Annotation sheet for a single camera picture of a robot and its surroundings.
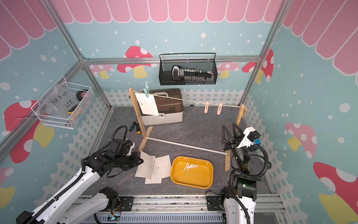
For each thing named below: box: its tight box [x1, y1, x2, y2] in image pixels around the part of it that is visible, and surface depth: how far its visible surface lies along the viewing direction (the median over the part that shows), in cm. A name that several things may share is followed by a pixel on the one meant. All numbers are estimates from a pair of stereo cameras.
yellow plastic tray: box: [170, 155, 214, 189], surface depth 86 cm
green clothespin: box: [143, 80, 150, 98], surface depth 66 cm
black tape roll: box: [75, 90, 88, 102], surface depth 82 cm
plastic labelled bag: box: [44, 81, 78, 119], surface depth 70 cm
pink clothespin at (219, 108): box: [216, 102, 223, 116], surface depth 63 cm
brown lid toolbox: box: [141, 88, 185, 126], surface depth 102 cm
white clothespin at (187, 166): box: [182, 162, 190, 176], surface depth 87 cm
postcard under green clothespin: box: [134, 92, 159, 116], surface depth 72 cm
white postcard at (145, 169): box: [135, 150, 156, 180], surface depth 81 cm
